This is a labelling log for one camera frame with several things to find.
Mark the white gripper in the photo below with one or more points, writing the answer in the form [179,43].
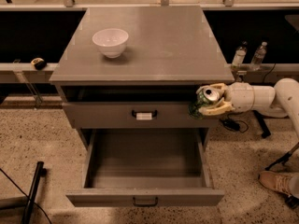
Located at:
[240,96]

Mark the green soda can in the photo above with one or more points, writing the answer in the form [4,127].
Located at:
[200,101]

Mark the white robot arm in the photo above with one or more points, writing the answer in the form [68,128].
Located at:
[279,101]

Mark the closed grey top drawer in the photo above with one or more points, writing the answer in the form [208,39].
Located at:
[115,115]

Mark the grey drawer cabinet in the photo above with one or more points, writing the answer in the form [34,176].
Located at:
[170,52]

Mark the open grey middle drawer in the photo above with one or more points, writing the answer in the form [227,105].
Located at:
[145,168]

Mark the clear water bottle left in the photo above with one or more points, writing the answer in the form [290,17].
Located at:
[240,54]

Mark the clear water bottle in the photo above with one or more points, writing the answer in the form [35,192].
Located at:
[258,57]
[240,54]

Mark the black stand leg right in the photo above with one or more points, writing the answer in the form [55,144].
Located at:
[265,130]

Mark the clear water bottle right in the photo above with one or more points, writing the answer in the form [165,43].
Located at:
[258,57]

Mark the tan shoe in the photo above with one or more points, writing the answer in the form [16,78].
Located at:
[276,182]

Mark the white ceramic bowl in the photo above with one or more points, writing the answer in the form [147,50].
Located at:
[111,42]

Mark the yellow black tape measure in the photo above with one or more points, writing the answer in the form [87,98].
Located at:
[38,63]

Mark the black tripod leg left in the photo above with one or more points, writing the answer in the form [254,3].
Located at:
[28,210]

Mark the black power adapter with cable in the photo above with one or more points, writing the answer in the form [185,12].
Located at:
[234,125]

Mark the metal railing frame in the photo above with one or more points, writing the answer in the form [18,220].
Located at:
[42,28]

